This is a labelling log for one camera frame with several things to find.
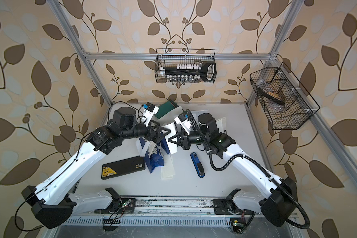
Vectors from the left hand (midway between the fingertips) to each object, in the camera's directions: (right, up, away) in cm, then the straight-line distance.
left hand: (162, 125), depth 65 cm
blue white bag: (+1, +1, +19) cm, 19 cm away
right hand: (+3, -7, +2) cm, 8 cm away
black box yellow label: (-26, -26, +21) cm, 42 cm away
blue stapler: (+18, -24, +19) cm, 36 cm away
